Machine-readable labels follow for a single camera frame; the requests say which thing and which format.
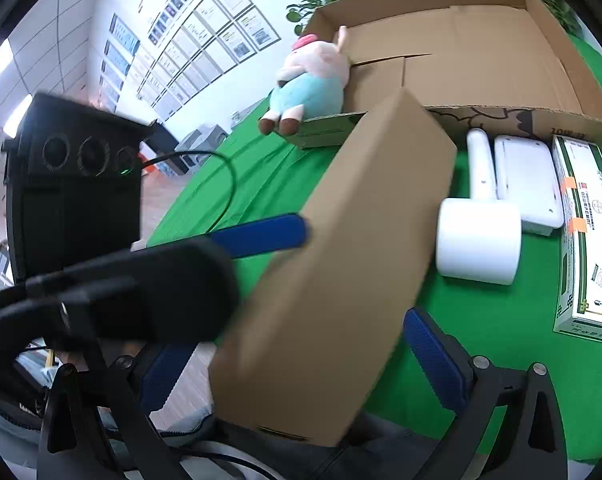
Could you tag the long brown cardboard box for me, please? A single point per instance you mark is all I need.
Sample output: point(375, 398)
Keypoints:
point(341, 260)

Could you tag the pink pig plush toy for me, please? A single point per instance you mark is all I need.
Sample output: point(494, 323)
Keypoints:
point(306, 90)

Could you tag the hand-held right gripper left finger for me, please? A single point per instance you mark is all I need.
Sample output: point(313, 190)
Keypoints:
point(163, 375)

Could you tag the large cardboard box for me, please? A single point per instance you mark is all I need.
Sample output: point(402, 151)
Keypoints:
point(481, 50)

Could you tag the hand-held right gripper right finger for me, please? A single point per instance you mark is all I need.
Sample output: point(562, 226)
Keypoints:
point(433, 360)

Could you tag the green and white medicine box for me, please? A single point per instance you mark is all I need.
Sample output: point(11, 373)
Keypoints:
point(586, 260)

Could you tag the wall of framed certificates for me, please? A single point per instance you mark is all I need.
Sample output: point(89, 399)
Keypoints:
point(206, 25)

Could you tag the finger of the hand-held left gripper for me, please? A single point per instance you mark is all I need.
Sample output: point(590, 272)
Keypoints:
point(261, 234)
point(141, 300)

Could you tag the grey office machine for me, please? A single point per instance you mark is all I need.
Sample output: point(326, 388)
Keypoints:
point(203, 137)

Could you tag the white hair dryer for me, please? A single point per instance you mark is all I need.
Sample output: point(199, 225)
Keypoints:
point(476, 240)

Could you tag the white plastic device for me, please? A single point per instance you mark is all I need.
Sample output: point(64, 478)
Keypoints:
point(526, 185)

